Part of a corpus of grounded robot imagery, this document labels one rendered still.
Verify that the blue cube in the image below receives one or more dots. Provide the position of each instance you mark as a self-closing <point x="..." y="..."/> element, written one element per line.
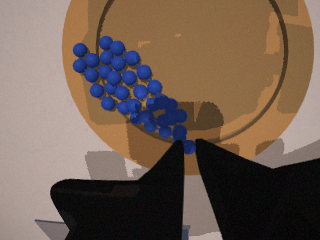
<point x="185" y="235"/>

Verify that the round tan bead board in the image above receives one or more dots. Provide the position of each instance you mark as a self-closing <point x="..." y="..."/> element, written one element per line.
<point x="239" y="68"/>

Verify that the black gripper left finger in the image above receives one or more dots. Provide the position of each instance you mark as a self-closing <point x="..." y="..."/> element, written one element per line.
<point x="154" y="203"/>

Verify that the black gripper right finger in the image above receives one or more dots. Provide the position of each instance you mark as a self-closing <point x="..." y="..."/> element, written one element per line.
<point x="248" y="198"/>

